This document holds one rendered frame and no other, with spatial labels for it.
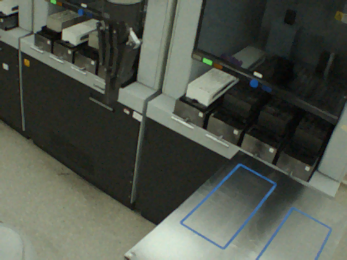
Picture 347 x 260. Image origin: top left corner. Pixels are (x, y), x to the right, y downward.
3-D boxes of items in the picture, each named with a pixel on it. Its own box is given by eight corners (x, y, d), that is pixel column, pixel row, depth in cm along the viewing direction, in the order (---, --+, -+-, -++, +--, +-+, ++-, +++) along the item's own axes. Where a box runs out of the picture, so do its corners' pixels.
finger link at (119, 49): (127, 24, 81) (132, 26, 80) (122, 72, 87) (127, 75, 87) (112, 27, 79) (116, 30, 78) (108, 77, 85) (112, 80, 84)
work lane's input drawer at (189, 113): (243, 63, 216) (246, 48, 210) (266, 73, 211) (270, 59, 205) (166, 118, 163) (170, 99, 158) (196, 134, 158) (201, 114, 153)
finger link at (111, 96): (119, 70, 87) (121, 72, 87) (116, 98, 91) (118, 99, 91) (108, 74, 86) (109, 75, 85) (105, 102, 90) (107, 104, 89)
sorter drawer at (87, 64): (158, 28, 236) (160, 14, 231) (178, 36, 231) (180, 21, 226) (67, 68, 184) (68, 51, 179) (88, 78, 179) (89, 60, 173)
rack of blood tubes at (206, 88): (219, 74, 186) (222, 62, 182) (238, 83, 182) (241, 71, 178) (184, 98, 164) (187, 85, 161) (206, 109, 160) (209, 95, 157)
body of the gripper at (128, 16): (94, -5, 77) (90, 36, 82) (119, 7, 72) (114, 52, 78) (124, -10, 81) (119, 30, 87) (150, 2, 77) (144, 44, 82)
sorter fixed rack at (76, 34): (101, 25, 212) (103, 15, 209) (116, 31, 208) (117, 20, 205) (61, 41, 191) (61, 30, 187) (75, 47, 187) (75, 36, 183)
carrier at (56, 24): (64, 32, 196) (64, 21, 192) (61, 33, 194) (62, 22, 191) (49, 26, 200) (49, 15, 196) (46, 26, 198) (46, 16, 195)
